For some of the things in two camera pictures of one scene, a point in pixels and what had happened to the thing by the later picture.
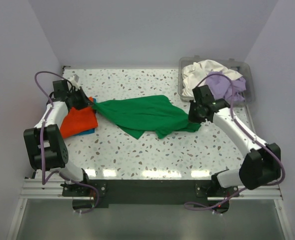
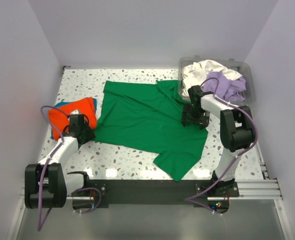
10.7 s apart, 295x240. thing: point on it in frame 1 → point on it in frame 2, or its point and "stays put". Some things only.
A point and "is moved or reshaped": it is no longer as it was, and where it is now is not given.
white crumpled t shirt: x=192 y=74 stays put
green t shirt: x=157 y=115 is moved or reshaped
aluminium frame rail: x=35 y=189 stays put
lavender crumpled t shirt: x=221 y=87 stays put
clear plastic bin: x=243 y=68 stays put
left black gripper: x=82 y=100 → x=86 y=135
